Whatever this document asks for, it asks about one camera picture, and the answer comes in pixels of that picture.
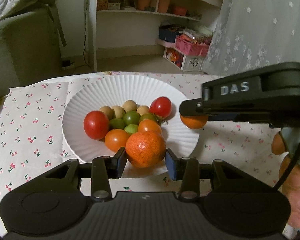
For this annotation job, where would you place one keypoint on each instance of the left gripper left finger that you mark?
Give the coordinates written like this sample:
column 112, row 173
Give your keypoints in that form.
column 103, row 169

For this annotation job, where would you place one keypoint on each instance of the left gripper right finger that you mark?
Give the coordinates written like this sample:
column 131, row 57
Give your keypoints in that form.
column 185, row 170

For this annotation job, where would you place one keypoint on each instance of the orange cherry tomato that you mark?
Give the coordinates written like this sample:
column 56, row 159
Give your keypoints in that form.
column 149, row 125
column 115, row 139

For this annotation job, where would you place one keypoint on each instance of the large red tomato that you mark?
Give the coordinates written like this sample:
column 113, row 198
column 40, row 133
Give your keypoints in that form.
column 96, row 125

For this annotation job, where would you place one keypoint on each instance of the large orange mandarin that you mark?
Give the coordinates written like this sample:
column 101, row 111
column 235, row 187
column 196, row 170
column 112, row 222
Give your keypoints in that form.
column 145, row 149

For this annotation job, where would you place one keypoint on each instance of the light green fruit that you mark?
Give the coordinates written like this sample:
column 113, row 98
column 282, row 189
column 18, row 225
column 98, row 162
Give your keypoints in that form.
column 131, row 128

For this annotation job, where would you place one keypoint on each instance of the small orange mandarin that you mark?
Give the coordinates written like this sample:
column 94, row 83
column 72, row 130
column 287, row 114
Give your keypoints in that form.
column 194, row 122

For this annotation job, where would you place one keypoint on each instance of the brown longan front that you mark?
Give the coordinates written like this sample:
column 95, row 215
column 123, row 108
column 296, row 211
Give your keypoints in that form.
column 108, row 111

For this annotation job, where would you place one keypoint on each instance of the brown longan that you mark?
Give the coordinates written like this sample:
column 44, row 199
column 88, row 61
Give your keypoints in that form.
column 108, row 111
column 130, row 105

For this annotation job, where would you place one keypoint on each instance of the small green tomato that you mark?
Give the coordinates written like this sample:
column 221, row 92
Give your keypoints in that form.
column 131, row 117

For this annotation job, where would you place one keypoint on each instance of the olive green tomato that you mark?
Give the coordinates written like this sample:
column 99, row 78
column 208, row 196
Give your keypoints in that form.
column 148, row 116

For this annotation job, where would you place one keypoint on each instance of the red tomato with stem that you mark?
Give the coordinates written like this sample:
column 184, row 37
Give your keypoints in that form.
column 161, row 107

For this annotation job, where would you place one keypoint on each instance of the yellowish longan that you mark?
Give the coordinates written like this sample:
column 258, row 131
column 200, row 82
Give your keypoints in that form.
column 142, row 110

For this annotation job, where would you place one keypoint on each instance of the green oval fruit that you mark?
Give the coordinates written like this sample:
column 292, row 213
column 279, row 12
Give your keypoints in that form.
column 117, row 123

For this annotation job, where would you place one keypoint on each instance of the pale beige longan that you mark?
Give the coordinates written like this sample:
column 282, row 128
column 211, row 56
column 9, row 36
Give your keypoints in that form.
column 118, row 112

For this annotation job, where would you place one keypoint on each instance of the person's right hand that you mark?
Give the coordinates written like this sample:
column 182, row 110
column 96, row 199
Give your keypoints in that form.
column 291, row 186

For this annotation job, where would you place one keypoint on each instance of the floral lace curtain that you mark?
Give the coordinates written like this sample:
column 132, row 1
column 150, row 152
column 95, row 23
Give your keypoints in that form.
column 251, row 34

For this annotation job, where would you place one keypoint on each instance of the cherry print tablecloth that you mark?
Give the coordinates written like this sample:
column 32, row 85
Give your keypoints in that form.
column 32, row 141

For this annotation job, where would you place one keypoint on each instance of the white storage box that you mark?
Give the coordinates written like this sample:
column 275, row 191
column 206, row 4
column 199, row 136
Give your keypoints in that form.
column 183, row 62

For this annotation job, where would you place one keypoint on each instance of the pink plastic basket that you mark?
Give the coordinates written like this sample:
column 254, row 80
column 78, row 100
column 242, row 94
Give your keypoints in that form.
column 189, row 48

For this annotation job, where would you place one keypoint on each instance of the dark blue storage bin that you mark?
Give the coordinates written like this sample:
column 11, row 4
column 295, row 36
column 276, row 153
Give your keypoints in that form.
column 169, row 32

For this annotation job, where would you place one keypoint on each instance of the grey sofa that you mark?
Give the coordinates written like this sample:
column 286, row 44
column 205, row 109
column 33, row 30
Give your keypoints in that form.
column 29, row 49

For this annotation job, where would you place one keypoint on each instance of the white bookshelf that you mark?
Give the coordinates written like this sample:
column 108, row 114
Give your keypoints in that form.
column 119, row 33

